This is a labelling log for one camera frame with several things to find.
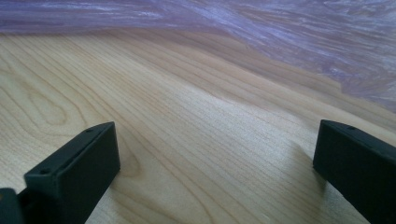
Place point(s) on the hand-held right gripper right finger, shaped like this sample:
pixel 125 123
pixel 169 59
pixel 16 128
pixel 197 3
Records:
pixel 358 161

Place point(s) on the purple plastic bag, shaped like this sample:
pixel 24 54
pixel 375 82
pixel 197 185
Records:
pixel 280 31

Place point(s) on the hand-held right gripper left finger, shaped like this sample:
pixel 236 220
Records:
pixel 77 168

